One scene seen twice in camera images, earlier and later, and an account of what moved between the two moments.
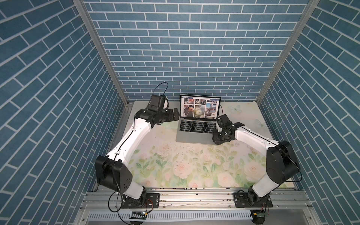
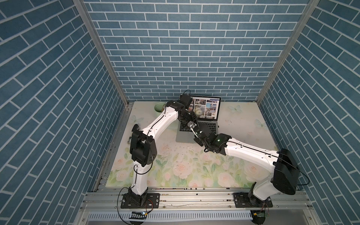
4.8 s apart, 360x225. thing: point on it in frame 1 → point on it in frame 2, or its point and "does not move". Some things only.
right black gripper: x=215 y=138 → x=196 y=139
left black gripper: x=169 y=116 → x=193 y=116
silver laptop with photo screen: x=198 y=120 does not move
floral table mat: x=159 y=161 does not move
